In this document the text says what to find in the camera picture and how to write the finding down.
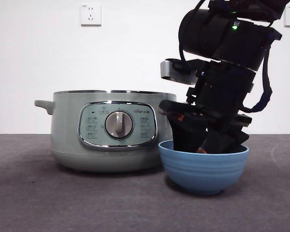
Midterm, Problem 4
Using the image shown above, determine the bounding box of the pale green electric steamer pot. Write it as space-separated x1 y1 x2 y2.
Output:
34 90 177 173

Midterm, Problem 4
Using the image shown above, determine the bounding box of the blue ribbed bowl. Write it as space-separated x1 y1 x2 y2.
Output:
158 140 250 196

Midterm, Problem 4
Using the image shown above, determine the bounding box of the black sheathed cable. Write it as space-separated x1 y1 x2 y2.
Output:
241 36 274 114

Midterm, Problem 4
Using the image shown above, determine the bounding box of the pale grey camera box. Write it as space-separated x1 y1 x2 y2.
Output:
160 59 200 85

